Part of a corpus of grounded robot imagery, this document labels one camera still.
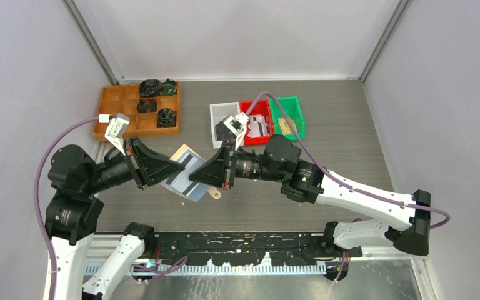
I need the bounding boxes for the red plastic bin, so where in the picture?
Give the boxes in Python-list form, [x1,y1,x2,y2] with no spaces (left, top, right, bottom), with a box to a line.
[243,99,275,146]

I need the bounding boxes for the white magnetic stripe card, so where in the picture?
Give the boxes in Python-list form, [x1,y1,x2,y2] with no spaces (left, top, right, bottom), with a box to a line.
[166,152,207,196]

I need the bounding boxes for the black leather wallet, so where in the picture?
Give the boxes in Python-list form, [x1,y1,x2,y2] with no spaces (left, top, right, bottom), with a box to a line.
[215,121,234,141]

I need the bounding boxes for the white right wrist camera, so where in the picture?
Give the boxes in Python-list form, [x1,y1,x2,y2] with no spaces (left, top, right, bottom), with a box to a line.
[223,112,249,150]

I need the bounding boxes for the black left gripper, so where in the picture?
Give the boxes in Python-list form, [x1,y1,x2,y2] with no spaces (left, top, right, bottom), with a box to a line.
[84,134,186,193]

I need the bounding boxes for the small dark rolled tie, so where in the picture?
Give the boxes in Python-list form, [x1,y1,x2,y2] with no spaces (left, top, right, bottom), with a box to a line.
[137,97,158,113]

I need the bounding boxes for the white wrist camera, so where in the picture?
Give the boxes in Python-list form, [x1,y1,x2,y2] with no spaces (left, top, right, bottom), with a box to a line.
[98,112,130,156]
[223,112,249,150]

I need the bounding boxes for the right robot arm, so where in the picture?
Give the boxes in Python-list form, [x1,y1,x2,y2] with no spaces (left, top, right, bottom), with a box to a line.
[189,135,431,257]

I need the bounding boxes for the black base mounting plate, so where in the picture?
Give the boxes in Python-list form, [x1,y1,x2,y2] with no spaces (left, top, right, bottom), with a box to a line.
[141,232,343,266]

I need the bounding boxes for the green floral rolled tie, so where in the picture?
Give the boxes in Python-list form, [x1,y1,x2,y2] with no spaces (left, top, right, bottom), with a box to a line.
[159,78,178,96]

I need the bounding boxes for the cards in red bin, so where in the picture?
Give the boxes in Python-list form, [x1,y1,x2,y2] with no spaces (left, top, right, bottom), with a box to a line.
[248,114,274,138]

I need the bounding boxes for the dark floral rolled tie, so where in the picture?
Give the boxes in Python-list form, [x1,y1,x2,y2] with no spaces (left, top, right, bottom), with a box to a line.
[157,107,177,128]

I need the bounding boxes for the yellow card in green bin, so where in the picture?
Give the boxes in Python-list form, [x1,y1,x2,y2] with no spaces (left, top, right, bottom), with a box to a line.
[277,117,300,136]

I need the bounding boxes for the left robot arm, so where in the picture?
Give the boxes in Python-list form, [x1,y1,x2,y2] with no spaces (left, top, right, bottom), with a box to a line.
[44,137,185,299]

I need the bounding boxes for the black rolled tie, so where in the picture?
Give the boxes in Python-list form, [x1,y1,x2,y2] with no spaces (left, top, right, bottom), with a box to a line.
[138,79,163,98]

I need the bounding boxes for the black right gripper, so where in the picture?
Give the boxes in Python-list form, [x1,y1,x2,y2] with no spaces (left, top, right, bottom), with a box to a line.
[189,136,285,189]

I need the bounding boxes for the orange wooden compartment tray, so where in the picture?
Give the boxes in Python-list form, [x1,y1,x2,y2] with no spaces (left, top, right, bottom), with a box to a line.
[97,81,183,138]

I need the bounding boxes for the green plastic bin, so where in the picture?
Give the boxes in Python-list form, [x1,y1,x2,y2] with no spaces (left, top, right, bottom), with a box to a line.
[269,96,306,141]

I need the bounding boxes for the white plastic bin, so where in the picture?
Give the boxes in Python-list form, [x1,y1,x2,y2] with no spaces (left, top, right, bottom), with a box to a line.
[209,102,241,149]

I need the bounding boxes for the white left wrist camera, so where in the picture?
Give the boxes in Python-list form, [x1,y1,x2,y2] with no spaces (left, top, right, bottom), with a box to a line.
[98,112,130,156]

